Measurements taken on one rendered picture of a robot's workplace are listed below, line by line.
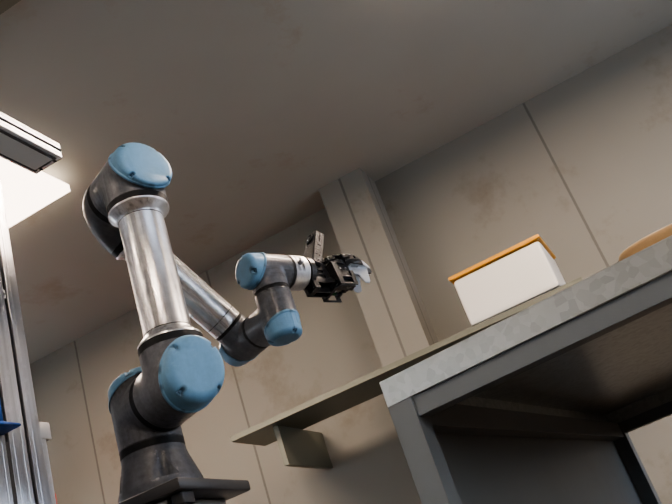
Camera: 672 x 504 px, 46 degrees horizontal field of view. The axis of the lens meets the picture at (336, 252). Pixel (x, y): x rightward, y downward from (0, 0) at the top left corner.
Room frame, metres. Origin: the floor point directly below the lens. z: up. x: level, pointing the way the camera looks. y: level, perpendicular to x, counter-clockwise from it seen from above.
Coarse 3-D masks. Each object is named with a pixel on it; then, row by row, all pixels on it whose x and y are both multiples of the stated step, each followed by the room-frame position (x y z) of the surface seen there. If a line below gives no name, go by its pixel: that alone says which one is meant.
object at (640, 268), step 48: (576, 288) 1.02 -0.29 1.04; (624, 288) 1.00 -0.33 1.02; (480, 336) 1.09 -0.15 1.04; (528, 336) 1.06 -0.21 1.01; (624, 336) 1.43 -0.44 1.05; (384, 384) 1.16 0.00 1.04; (432, 384) 1.13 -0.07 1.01; (528, 384) 1.54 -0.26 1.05; (576, 384) 1.72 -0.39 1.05; (624, 384) 1.93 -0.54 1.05
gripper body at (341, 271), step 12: (312, 264) 1.54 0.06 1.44; (324, 264) 1.59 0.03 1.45; (336, 264) 1.59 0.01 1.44; (312, 276) 1.54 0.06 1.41; (324, 276) 1.58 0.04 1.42; (336, 276) 1.58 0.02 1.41; (348, 276) 1.60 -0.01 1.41; (312, 288) 1.58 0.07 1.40; (324, 288) 1.58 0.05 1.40; (336, 288) 1.59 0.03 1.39; (348, 288) 1.62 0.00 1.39; (324, 300) 1.62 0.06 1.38
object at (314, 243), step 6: (312, 234) 1.61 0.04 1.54; (318, 234) 1.61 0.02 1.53; (306, 240) 1.62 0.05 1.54; (312, 240) 1.60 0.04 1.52; (318, 240) 1.60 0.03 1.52; (306, 246) 1.62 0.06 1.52; (312, 246) 1.59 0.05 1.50; (318, 246) 1.59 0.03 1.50; (306, 252) 1.61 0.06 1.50; (312, 252) 1.58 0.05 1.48; (318, 252) 1.58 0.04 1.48; (312, 258) 1.56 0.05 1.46; (318, 258) 1.57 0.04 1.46; (318, 264) 1.57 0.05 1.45
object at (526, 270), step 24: (528, 240) 3.68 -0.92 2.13; (480, 264) 3.76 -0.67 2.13; (504, 264) 3.74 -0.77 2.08; (528, 264) 3.70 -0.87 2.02; (552, 264) 3.78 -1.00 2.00; (456, 288) 3.83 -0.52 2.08; (480, 288) 3.79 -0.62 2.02; (504, 288) 3.76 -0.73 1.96; (528, 288) 3.72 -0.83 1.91; (552, 288) 3.70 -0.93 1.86; (480, 312) 3.81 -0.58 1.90
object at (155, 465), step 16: (128, 448) 1.33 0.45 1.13; (144, 448) 1.33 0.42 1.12; (160, 448) 1.33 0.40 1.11; (176, 448) 1.35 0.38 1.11; (128, 464) 1.33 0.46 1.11; (144, 464) 1.32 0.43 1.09; (160, 464) 1.33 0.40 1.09; (176, 464) 1.34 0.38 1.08; (192, 464) 1.37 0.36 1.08; (128, 480) 1.32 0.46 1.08; (144, 480) 1.31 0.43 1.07; (160, 480) 1.31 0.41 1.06; (128, 496) 1.32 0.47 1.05
